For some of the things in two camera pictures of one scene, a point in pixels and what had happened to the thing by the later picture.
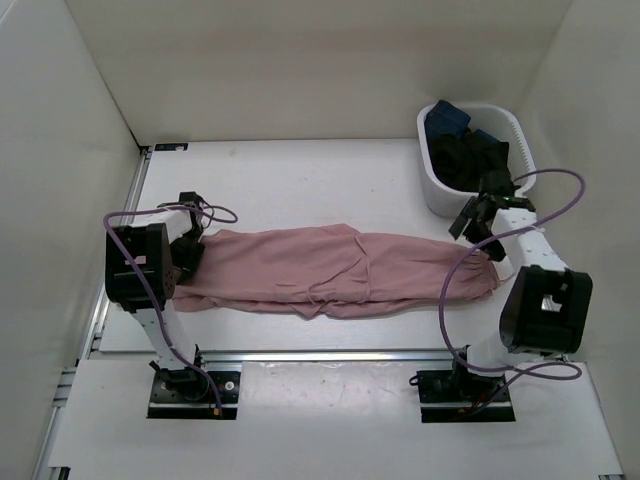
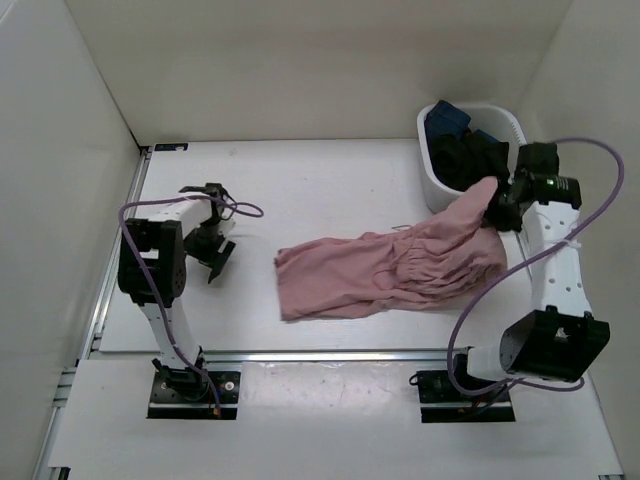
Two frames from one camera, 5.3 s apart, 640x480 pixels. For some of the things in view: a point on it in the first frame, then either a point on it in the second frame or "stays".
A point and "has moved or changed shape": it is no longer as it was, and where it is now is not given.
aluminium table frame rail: (290, 356) stays
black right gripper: (469, 212) to (497, 222)
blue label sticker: (170, 147) stays
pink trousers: (326, 271) has moved or changed shape
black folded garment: (460, 162) stays
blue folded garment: (447, 119) stays
